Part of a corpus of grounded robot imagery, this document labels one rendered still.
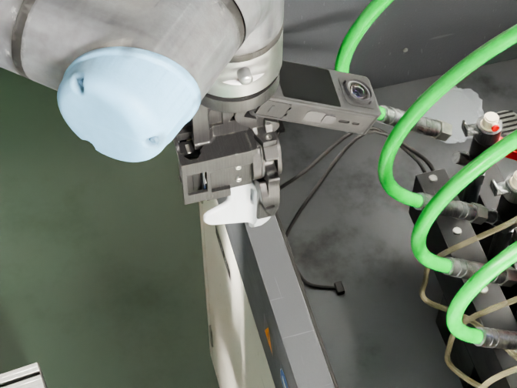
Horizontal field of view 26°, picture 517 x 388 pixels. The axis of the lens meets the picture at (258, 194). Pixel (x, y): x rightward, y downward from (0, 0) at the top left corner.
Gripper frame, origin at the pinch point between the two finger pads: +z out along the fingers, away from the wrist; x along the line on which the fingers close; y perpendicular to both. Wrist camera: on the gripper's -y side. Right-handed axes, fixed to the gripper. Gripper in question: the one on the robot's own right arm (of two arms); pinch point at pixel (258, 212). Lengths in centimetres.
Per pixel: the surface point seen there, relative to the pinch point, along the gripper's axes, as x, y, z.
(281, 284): -8.2, -4.9, 28.0
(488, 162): 4.7, -18.9, -6.7
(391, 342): -3.4, -17.9, 39.9
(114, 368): -52, 16, 123
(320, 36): -43, -20, 27
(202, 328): -57, -4, 123
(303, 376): 3.6, -4.0, 27.9
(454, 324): 12.8, -14.4, 5.3
